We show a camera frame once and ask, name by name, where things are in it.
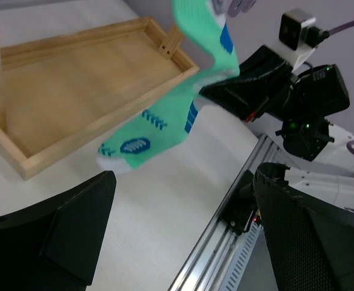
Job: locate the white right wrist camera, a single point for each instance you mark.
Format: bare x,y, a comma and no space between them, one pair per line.
298,37

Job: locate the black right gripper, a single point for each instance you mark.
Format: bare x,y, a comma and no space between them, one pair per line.
317,93

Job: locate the grey slotted cable duct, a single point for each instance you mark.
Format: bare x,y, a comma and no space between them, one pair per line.
239,259

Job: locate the wooden hanging rack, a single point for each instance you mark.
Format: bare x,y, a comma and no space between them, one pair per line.
59,93

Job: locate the mint green sport sock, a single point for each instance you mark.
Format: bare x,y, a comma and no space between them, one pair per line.
169,120

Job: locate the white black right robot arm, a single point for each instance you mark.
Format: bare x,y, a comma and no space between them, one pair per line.
330,176

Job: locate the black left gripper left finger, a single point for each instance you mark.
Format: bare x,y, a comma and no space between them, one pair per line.
55,244

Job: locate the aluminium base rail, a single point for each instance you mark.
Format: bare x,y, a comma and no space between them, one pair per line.
205,265

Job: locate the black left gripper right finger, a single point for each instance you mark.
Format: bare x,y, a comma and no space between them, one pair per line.
310,242

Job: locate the purple round clip hanger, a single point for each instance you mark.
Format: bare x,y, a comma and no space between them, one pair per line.
232,8

